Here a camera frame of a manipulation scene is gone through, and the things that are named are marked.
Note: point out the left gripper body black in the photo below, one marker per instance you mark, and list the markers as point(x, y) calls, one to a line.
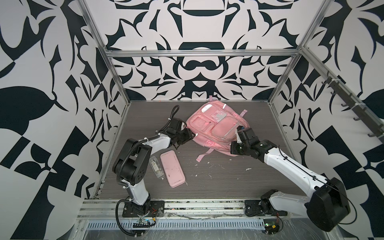
point(181, 137)

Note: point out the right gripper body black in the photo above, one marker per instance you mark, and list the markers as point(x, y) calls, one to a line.
point(239, 148)

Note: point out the pink student backpack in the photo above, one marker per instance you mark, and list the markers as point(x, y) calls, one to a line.
point(215, 127)

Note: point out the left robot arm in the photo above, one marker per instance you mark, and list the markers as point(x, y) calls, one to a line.
point(131, 165)

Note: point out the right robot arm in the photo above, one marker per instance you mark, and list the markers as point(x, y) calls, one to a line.
point(324, 202)

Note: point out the clear plastic small case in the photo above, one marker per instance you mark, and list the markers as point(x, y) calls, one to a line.
point(156, 167)

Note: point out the pink pencil case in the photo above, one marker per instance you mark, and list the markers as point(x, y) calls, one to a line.
point(172, 169)

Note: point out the right electronics board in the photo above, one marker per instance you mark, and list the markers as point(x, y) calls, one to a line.
point(272, 227)

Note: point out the electronics board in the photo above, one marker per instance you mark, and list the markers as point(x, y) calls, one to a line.
point(272, 227)
point(144, 224)

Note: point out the left electronics board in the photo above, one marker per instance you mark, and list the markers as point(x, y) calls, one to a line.
point(144, 224)

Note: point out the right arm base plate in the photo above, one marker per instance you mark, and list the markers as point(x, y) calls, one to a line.
point(258, 208)

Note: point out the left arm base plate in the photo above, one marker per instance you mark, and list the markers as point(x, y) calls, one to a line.
point(149, 208)

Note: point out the white slotted cable duct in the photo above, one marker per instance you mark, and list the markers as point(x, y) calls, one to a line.
point(183, 224)

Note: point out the aluminium front rail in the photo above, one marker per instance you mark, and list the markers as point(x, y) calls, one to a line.
point(182, 208)

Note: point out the black coat hook rail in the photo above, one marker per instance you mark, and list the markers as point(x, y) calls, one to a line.
point(352, 102)

